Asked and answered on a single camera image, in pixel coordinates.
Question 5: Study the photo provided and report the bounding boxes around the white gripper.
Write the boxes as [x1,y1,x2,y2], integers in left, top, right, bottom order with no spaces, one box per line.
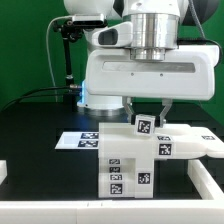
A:
[85,45,219,127]

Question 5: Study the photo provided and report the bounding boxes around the white small cube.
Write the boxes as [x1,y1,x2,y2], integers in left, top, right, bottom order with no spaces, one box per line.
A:
[135,114,155,136]

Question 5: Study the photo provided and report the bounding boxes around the white chair back frame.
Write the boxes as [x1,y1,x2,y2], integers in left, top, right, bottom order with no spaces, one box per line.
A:
[98,123,224,159]

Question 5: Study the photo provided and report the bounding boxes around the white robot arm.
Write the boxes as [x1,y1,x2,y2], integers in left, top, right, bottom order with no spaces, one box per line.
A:
[64,0,222,115]

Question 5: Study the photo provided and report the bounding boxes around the white obstacle fence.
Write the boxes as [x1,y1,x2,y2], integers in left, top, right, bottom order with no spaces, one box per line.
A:
[0,160,224,224]

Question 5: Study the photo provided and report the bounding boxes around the white block at left edge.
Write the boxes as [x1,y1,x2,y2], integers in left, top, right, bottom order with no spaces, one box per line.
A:
[0,160,7,185]

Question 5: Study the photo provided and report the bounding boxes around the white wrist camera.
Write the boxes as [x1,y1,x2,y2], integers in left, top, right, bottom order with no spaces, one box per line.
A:
[92,22,133,48]

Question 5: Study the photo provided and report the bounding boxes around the white marker base plate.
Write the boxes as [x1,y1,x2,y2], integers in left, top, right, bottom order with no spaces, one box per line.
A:
[55,132,99,150]

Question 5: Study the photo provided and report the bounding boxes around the background camera on stand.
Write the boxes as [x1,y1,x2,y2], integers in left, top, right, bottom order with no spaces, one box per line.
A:
[72,14,107,28]

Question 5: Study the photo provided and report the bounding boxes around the black cables on table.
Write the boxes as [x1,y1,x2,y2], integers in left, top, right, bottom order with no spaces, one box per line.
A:
[0,85,83,113]

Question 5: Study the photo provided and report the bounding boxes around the white camera cable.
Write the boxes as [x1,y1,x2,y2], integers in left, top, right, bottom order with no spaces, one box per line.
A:
[45,15,74,103]

